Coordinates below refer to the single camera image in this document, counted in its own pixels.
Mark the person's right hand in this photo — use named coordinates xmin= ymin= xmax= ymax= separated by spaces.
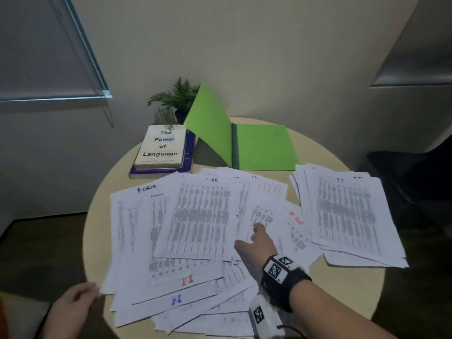
xmin=234 ymin=223 xmax=279 ymax=272

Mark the person's left hand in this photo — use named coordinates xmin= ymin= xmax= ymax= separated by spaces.
xmin=43 ymin=282 xmax=101 ymax=339

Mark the person's right forearm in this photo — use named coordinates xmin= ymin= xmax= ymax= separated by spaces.
xmin=282 ymin=278 xmax=391 ymax=339

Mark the spread pile of printed papers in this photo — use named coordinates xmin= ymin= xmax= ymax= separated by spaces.
xmin=100 ymin=166 xmax=323 ymax=337

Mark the white tracker box with marker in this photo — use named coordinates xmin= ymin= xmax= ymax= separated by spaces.
xmin=248 ymin=295 xmax=287 ymax=339

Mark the green folder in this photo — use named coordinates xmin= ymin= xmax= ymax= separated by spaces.
xmin=183 ymin=83 xmax=300 ymax=172

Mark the blue book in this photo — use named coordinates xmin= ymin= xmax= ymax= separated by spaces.
xmin=129 ymin=129 xmax=197 ymax=180

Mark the neat stack of printed sheets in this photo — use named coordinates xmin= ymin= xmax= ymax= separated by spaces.
xmin=289 ymin=164 xmax=409 ymax=269

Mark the white book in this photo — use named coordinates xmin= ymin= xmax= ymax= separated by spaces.
xmin=133 ymin=124 xmax=188 ymax=170

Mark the green potted plant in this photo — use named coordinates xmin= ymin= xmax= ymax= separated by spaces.
xmin=147 ymin=77 xmax=202 ymax=126

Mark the dark chair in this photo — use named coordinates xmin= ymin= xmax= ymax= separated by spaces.
xmin=356 ymin=137 xmax=452 ymax=230

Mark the grey roller blind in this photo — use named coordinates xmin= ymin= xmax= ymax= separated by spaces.
xmin=0 ymin=0 xmax=113 ymax=103
xmin=369 ymin=0 xmax=452 ymax=89

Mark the black wrist strap with markers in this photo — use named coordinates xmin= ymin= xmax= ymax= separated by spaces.
xmin=261 ymin=254 xmax=313 ymax=313

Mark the black cable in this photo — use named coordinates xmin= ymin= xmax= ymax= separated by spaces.
xmin=276 ymin=324 xmax=306 ymax=339

